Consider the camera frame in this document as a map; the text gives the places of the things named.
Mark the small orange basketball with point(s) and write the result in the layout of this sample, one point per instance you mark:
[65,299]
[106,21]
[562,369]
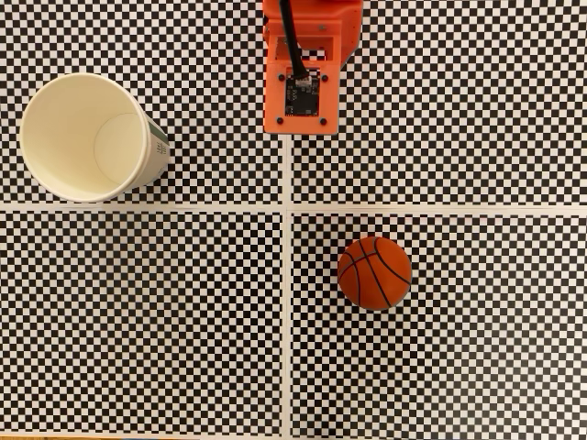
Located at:
[373,275]

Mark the white paper cup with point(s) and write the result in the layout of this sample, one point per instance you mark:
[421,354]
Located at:
[59,137]

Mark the black white checkerboard paper sheet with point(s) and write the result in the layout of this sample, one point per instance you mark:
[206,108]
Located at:
[206,91]
[458,91]
[458,366]
[137,321]

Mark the orange camera mount with board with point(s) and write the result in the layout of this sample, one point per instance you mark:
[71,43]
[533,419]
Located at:
[275,101]

